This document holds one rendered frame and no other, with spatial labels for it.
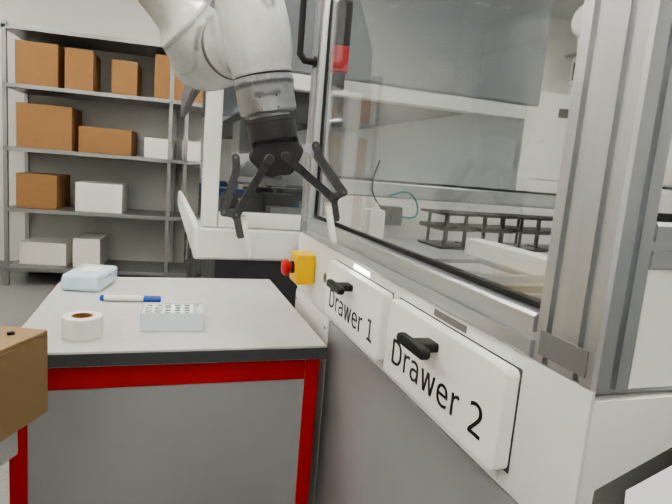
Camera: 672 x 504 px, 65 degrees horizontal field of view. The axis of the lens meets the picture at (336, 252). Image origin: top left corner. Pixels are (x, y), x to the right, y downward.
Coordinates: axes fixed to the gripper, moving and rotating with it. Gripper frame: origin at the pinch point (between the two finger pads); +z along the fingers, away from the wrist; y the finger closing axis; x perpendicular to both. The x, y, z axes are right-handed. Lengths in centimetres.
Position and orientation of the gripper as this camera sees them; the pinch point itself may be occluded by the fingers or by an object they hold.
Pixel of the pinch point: (291, 244)
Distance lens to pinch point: 85.8
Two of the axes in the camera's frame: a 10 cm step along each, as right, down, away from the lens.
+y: 9.7, -1.8, 1.5
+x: -1.8, -1.7, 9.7
